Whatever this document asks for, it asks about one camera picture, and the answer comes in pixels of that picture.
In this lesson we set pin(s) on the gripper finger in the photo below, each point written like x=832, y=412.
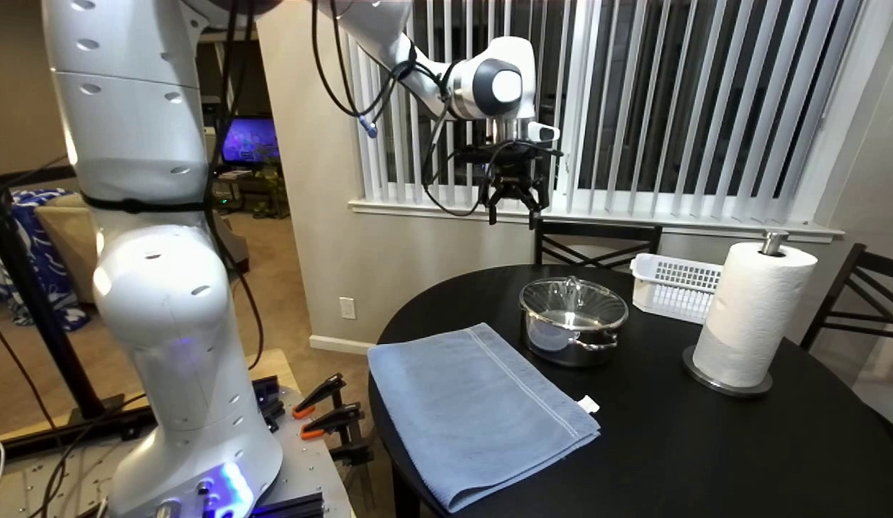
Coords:
x=493, y=208
x=535, y=212

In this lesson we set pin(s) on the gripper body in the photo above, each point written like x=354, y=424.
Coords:
x=513, y=175

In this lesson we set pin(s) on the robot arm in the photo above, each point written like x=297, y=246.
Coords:
x=158, y=302

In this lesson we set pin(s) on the glass pot lid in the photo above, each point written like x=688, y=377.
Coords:
x=572, y=301

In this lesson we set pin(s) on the steel pot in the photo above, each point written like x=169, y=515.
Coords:
x=565, y=351

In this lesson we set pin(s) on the black wooden chair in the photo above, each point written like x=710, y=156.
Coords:
x=597, y=232
x=860, y=277

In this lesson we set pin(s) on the white plastic basket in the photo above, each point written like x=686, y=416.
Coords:
x=673, y=288

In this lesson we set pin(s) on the window with vertical blinds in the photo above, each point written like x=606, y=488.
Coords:
x=669, y=108

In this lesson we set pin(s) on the blue towel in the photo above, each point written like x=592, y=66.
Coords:
x=475, y=410

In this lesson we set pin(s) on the metal paper towel holder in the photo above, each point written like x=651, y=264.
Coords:
x=773, y=242

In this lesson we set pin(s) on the paper towel roll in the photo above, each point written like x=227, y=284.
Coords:
x=752, y=316

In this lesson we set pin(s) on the television stand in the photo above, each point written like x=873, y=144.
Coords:
x=252, y=191

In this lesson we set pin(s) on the television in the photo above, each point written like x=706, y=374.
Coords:
x=250, y=140

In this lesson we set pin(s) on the black and orange clamp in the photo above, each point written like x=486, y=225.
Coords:
x=318, y=394
x=334, y=421

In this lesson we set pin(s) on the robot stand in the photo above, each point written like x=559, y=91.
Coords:
x=309, y=460

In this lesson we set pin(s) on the beige sofa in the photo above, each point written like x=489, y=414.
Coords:
x=68, y=237

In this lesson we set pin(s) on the blue and white blanket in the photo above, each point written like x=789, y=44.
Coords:
x=39, y=244

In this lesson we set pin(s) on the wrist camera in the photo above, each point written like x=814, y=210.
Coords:
x=475, y=154

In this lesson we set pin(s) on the wall socket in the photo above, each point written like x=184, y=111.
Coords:
x=347, y=308

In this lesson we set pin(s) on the black metal rail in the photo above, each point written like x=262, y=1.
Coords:
x=291, y=506

